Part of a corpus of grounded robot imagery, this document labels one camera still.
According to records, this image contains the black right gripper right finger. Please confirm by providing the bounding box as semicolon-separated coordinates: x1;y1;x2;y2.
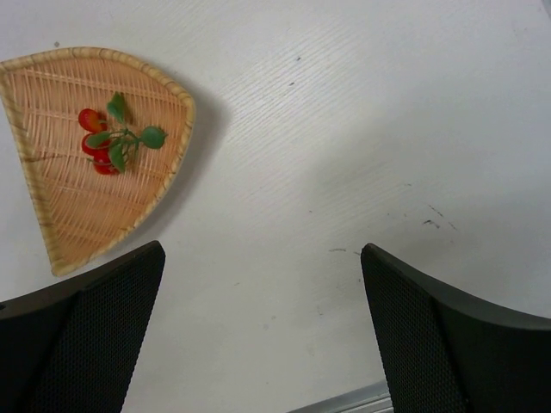
361;243;550;412

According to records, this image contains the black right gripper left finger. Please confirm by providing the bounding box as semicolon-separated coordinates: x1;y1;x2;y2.
1;241;165;412

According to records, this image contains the red cherry cluster with leaves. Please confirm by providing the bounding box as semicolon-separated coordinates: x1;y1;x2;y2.
77;92;168;176

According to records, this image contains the triangular woven bamboo basket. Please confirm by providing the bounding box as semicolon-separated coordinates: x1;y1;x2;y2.
1;47;195;276

